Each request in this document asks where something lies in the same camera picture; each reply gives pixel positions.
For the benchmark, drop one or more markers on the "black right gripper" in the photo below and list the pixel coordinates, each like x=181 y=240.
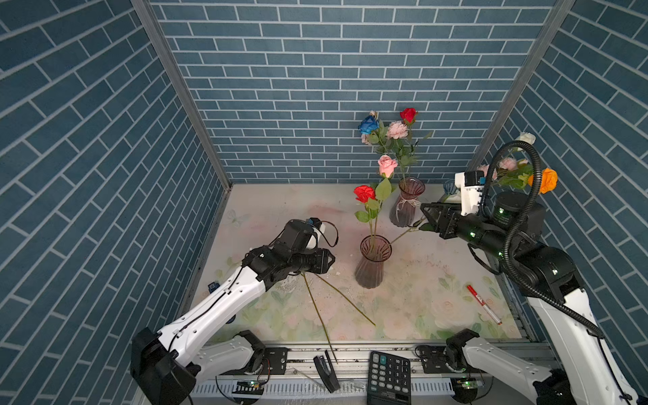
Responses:
x=444 y=224

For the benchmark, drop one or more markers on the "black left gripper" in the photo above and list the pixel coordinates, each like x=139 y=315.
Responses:
x=321 y=263

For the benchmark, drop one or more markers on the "pink glass vase with twine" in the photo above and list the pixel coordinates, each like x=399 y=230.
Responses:
x=406 y=206

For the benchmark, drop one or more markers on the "dark smoky glass vase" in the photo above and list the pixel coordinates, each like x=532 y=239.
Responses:
x=375 y=251

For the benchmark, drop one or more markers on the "pink rose single stem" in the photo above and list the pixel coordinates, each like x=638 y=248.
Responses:
x=387 y=167

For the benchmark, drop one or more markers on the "large pink rose spray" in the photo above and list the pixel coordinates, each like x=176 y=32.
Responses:
x=395 y=139

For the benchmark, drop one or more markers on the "small red rose stem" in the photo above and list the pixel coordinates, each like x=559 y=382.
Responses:
x=408 y=116

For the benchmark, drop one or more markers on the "orange rose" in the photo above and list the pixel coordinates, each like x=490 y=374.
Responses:
x=548 y=182

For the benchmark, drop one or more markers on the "white rose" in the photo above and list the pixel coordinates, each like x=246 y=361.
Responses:
x=527 y=138
x=419 y=225

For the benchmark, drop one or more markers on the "blue rose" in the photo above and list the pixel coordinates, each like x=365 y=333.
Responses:
x=369 y=125

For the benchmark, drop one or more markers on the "purple blue ribbed glass vase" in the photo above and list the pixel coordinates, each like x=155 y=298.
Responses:
x=450 y=188

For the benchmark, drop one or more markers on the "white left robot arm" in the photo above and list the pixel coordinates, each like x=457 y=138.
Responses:
x=167 y=364

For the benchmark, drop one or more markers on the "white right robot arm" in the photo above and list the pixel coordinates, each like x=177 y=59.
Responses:
x=550 y=280

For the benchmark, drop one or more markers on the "bunch of roses on table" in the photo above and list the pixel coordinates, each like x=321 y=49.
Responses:
x=342 y=319

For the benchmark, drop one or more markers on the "blue stapler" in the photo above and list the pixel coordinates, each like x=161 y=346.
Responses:
x=214 y=286

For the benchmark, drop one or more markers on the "red white marker pen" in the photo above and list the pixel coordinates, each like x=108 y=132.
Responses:
x=484 y=305

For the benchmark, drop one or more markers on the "black stapler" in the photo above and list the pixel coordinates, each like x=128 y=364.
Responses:
x=326 y=372

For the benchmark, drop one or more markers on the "black calculator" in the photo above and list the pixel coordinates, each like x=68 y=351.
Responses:
x=389 y=380

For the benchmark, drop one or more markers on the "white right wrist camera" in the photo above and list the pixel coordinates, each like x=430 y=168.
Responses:
x=470 y=185

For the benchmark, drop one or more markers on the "aluminium front rail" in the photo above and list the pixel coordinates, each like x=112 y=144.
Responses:
x=354 y=354

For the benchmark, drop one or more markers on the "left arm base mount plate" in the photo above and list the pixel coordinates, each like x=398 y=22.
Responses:
x=276 y=360

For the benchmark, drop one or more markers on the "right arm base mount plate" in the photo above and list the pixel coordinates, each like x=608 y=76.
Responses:
x=432 y=358

